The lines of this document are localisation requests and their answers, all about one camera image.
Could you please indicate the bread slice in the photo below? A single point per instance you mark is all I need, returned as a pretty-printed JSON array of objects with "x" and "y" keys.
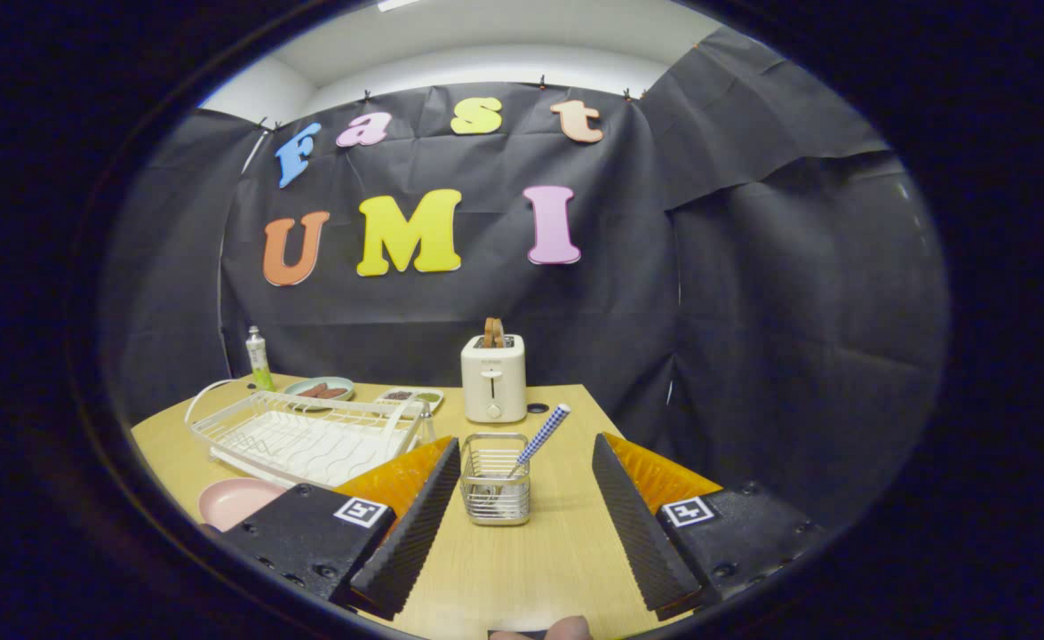
[
  {"x": 489, "y": 332},
  {"x": 499, "y": 332}
]

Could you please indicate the light green plate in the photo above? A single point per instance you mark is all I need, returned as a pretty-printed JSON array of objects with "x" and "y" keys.
[{"x": 319, "y": 380}]

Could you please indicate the black backdrop cloth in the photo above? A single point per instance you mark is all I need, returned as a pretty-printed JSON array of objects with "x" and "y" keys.
[{"x": 753, "y": 311}]

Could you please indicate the white toaster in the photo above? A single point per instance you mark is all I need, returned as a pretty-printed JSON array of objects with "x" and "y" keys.
[{"x": 493, "y": 382}]

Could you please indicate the brown meat patty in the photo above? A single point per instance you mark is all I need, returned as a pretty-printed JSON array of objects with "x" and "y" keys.
[
  {"x": 337, "y": 393},
  {"x": 311, "y": 391}
]

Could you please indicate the pink plate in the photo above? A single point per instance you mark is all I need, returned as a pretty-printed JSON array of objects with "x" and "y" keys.
[{"x": 233, "y": 502}]

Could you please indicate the white divided dish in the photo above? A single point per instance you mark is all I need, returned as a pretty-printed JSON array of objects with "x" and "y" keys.
[{"x": 410, "y": 405}]

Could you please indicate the ceiling light panel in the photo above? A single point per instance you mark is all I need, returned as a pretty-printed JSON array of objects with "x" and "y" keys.
[{"x": 397, "y": 4}]

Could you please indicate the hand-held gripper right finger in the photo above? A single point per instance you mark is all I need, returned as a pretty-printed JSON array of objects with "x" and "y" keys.
[{"x": 637, "y": 533}]

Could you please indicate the green dish soap bottle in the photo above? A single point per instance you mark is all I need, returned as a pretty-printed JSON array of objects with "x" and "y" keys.
[{"x": 259, "y": 360}]

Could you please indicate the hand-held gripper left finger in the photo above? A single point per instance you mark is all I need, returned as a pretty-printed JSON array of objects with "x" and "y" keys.
[{"x": 410, "y": 542}]

